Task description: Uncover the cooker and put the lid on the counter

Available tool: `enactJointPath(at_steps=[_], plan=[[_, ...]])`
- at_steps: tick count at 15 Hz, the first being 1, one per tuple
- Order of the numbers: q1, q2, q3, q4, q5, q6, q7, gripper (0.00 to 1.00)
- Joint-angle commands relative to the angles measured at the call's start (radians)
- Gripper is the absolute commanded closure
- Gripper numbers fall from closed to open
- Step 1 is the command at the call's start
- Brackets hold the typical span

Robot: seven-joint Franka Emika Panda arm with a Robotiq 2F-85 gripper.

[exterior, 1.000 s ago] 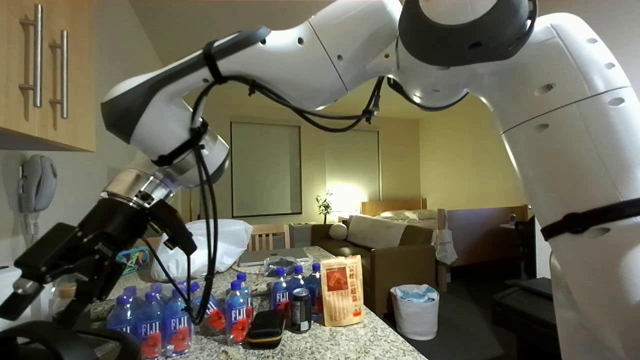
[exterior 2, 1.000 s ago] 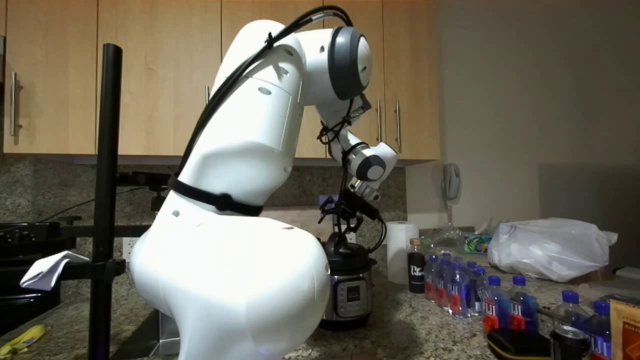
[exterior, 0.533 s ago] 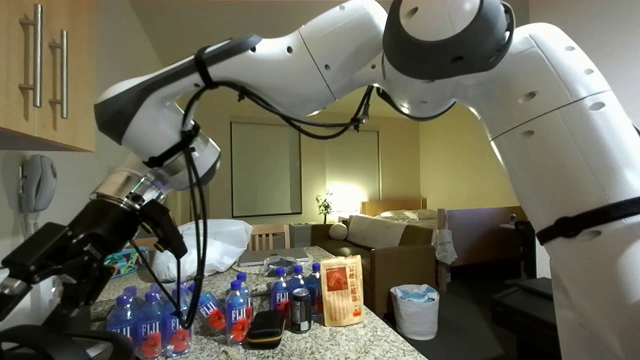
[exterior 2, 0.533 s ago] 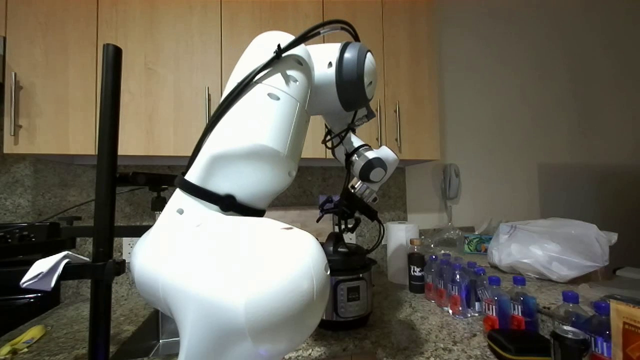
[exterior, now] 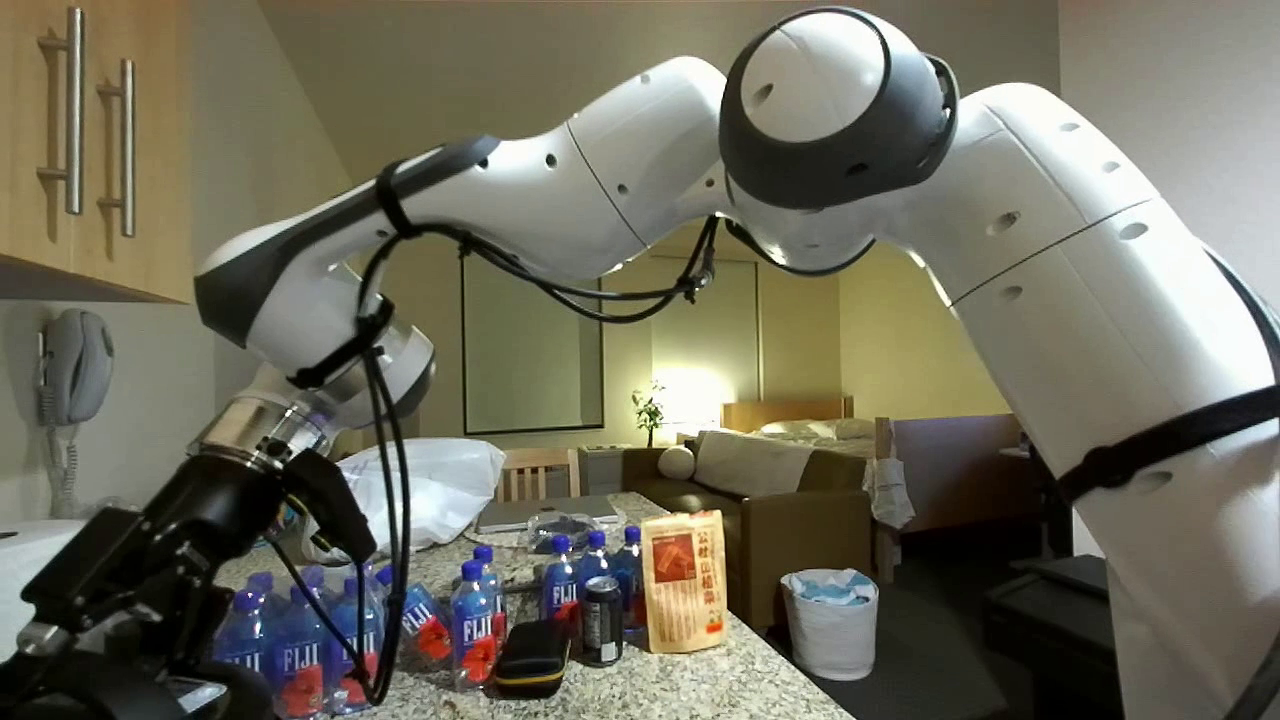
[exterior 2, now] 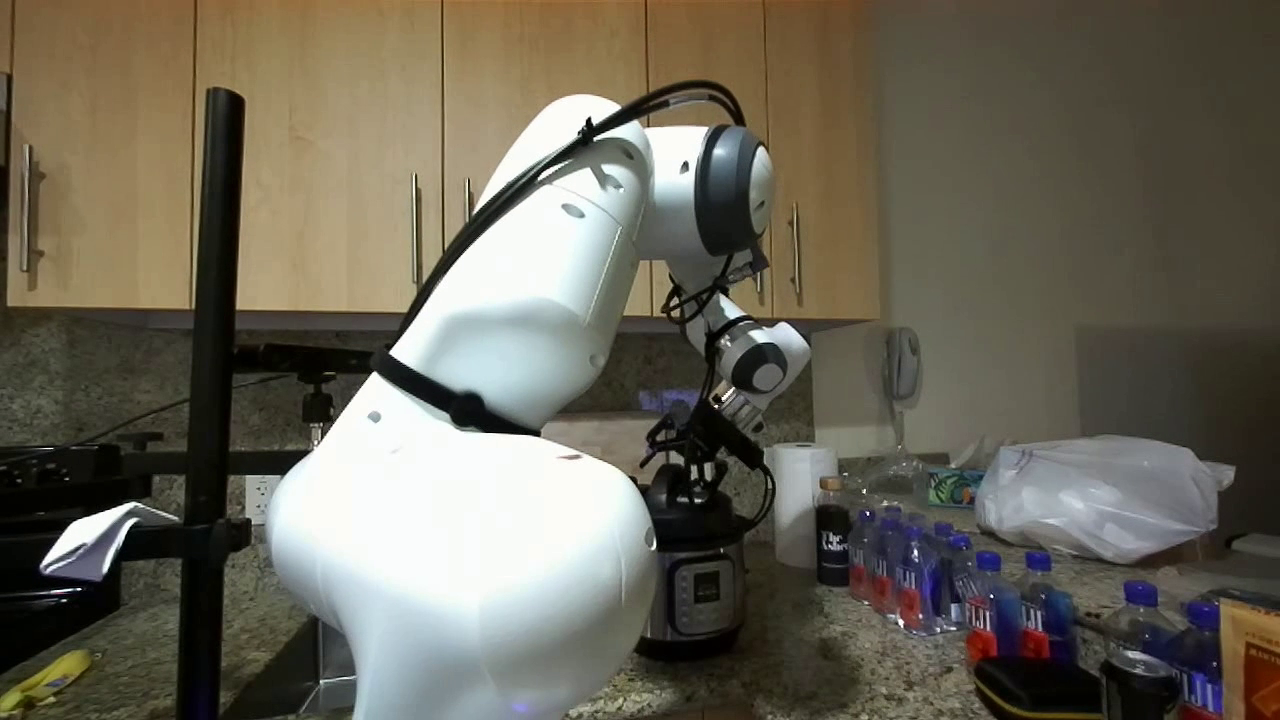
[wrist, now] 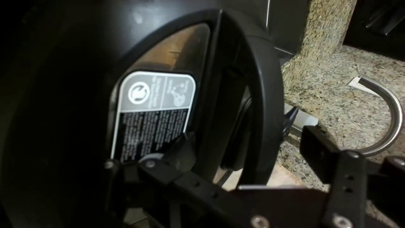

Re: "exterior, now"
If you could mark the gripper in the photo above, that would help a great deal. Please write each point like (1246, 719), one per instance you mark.
(170, 540)

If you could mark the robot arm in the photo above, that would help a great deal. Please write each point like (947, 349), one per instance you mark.
(640, 170)

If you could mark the white cooker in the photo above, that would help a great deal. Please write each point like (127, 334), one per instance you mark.
(30, 560)

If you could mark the blue cap water bottle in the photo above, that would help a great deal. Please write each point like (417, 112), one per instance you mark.
(492, 580)
(595, 560)
(240, 640)
(560, 595)
(473, 630)
(630, 580)
(300, 660)
(348, 640)
(428, 625)

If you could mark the white plastic bag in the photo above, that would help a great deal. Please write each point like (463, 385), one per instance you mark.
(445, 490)

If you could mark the wooden chair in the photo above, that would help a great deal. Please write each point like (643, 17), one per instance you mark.
(535, 475)

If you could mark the grey laptop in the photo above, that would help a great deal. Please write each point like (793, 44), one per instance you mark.
(545, 512)

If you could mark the black zipper case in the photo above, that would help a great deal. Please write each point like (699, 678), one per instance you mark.
(533, 660)

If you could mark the wooden cabinet door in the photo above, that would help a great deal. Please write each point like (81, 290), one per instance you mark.
(160, 150)
(20, 130)

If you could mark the clear plastic wrapper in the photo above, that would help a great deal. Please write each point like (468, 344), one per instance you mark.
(560, 528)

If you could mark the dark framed window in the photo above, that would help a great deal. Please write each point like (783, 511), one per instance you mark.
(530, 350)

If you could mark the black drink can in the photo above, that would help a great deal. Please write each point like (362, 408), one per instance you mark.
(603, 625)

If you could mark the potted plant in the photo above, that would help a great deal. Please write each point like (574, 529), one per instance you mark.
(648, 410)

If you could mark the white round cushion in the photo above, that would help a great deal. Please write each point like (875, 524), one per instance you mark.
(676, 462)

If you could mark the orange snack packet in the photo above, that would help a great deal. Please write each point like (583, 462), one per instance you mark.
(685, 590)

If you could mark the brown sofa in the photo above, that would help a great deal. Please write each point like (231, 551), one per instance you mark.
(790, 540)

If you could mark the white trash bin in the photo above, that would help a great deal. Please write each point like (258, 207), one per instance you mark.
(830, 630)

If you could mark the white hanging cloth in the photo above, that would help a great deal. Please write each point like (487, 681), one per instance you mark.
(890, 495)

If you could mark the bed with wooden headboard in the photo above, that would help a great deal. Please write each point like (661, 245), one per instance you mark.
(950, 470)

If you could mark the black bench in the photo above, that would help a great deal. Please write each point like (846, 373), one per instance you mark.
(1050, 620)

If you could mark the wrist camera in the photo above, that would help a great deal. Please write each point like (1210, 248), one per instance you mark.
(335, 510)

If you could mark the grey wall phone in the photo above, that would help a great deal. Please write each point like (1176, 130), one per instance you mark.
(78, 365)

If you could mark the wooden wall cabinet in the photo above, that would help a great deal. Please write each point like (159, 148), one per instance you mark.
(150, 200)

